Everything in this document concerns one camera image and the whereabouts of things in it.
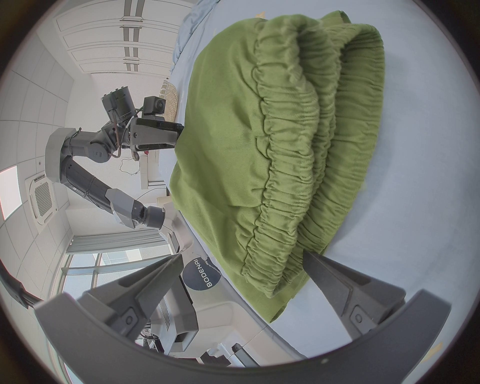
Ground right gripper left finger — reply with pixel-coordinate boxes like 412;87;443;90
77;253;185;341

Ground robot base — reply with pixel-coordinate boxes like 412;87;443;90
140;210;304;370

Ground white wardrobe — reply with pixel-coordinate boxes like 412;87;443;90
55;0;196;76

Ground green shorts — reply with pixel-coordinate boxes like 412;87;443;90
169;9;387;325

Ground white ceiling air conditioner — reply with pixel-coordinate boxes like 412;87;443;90
24;174;61;226

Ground pale blue quilt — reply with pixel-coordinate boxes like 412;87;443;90
172;0;223;73

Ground round woven basket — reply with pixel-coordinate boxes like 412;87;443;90
159;81;181;123

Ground white curtain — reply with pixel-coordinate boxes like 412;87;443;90
67;229;171;256

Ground window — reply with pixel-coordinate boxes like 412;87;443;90
56;249;181;301

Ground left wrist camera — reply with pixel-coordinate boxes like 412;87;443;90
142;96;167;120

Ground bed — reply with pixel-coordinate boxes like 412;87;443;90
157;0;456;361

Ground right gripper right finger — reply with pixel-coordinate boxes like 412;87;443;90
302;250;407;343

